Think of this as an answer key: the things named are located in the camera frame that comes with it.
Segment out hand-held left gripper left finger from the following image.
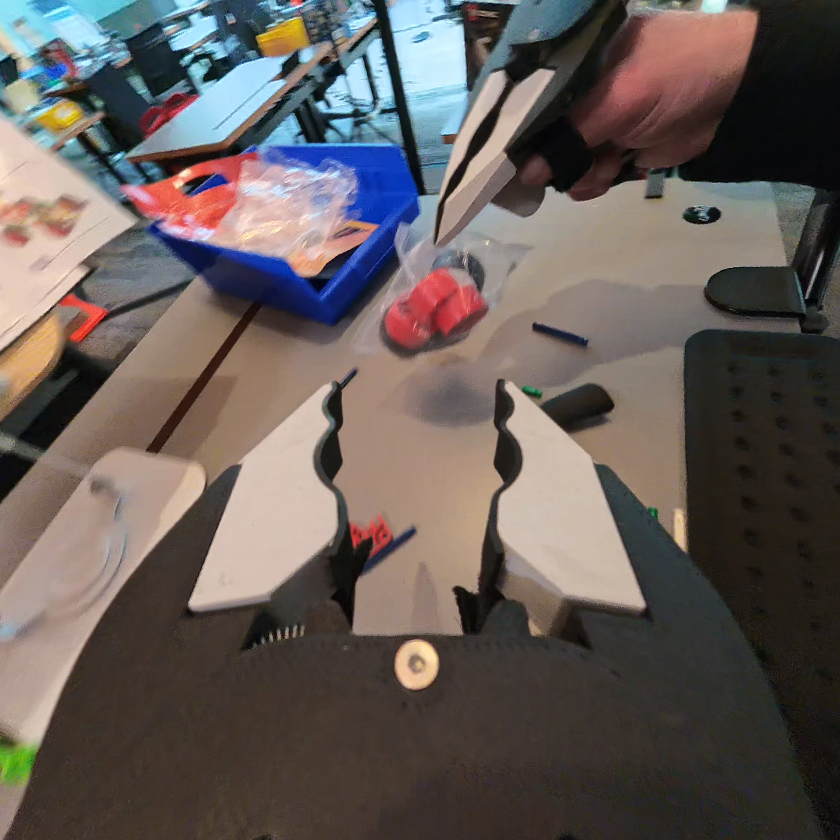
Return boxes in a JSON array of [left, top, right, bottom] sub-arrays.
[[188, 382, 362, 619]]

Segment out white tray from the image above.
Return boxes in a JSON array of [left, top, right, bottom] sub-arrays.
[[0, 448, 207, 746]]

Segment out black metal post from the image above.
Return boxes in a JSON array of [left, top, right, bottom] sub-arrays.
[[371, 0, 427, 196]]

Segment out printed instruction sheets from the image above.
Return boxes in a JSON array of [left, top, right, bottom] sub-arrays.
[[0, 118, 139, 352]]

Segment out person's right hand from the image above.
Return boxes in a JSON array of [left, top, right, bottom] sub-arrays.
[[570, 10, 761, 201]]

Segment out person's right forearm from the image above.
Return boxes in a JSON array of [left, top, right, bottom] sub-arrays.
[[679, 0, 840, 191]]

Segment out lime green toy piece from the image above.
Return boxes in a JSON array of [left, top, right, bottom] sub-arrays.
[[0, 742, 39, 788]]

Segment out yellow storage bin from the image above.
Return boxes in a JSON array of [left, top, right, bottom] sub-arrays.
[[256, 16, 311, 58]]

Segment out black perforated foam strip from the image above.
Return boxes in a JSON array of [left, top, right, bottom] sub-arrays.
[[682, 330, 840, 821]]

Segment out blue plastic bin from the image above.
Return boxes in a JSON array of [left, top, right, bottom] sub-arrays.
[[150, 144, 421, 326]]

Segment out plastic bag of red wheels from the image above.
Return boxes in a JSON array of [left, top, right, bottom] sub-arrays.
[[354, 222, 534, 358]]

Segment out black printed toy box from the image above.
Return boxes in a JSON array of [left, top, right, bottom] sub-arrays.
[[459, 0, 519, 93]]

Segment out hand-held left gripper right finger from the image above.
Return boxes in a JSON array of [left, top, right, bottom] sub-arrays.
[[481, 378, 649, 636]]

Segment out clear plastic bag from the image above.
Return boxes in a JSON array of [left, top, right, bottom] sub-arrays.
[[223, 147, 361, 253]]

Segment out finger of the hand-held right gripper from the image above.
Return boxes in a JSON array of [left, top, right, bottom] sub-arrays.
[[440, 69, 509, 214], [434, 66, 559, 247]]

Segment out black foam cylinder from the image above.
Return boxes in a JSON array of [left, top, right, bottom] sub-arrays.
[[541, 384, 616, 433]]

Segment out blue plastic rod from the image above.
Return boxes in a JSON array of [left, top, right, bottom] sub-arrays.
[[361, 525, 418, 575], [532, 322, 589, 347]]

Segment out round wooden stool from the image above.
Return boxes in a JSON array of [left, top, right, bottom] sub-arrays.
[[0, 308, 67, 421]]

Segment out white background table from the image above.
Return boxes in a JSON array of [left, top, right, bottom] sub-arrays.
[[125, 20, 385, 165]]

